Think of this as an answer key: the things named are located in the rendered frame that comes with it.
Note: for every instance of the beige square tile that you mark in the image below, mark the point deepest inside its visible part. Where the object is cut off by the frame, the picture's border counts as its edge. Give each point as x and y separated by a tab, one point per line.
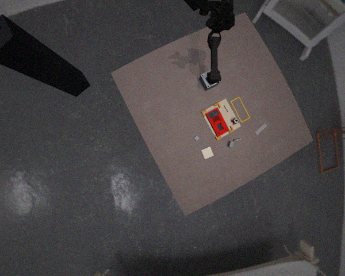
207	152

